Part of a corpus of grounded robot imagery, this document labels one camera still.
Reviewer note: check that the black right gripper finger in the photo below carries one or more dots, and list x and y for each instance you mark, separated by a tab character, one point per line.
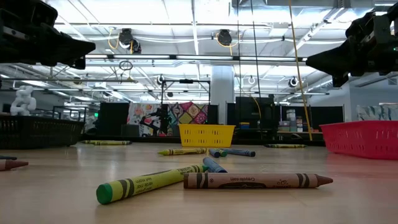
339	80
342	60

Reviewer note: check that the black metal stand frame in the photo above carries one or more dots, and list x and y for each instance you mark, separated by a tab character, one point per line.
186	81

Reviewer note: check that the yellow-green crayon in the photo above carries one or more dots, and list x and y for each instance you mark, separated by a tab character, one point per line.
222	152
140	185

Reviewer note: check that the wide black panel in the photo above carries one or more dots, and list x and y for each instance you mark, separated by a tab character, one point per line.
326	115

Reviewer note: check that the abstract wall painting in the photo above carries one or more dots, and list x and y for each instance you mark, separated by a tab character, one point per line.
377	112

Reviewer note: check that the long ceiling light bar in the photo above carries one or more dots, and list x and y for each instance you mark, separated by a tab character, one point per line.
186	57

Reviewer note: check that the brown crayon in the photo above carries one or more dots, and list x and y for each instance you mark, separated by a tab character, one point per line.
248	181
12	165

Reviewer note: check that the blue crayon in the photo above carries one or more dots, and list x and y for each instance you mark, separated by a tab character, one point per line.
214	166
6	157
241	152
214	153

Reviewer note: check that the black background robot arm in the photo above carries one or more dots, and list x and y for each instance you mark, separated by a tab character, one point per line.
155	119

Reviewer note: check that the white pillar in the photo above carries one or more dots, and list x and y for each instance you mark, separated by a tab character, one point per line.
222	93

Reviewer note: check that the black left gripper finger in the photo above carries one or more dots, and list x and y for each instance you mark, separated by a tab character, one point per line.
79	63
65	46

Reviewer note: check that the blue yellow bin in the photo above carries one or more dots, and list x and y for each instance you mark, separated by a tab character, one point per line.
244	125

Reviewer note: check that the stacked storage boxes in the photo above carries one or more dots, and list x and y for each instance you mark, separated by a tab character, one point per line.
290	119

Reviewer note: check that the yellow plastic basket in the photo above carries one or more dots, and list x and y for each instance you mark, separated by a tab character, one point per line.
206	136

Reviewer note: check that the small ceiling reel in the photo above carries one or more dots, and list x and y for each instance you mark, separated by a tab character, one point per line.
292	81
160	80

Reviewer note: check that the red plastic basket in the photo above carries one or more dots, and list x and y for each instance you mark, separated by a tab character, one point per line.
363	140

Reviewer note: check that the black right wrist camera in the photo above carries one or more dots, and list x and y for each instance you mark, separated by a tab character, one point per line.
360	26

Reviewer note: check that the black metal railing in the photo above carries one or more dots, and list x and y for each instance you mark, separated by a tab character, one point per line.
70	107

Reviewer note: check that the black plastic basket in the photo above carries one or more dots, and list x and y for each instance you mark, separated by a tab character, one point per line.
37	133

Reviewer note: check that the colourful patterned quilt panel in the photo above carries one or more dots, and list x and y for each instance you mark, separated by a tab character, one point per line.
186	113

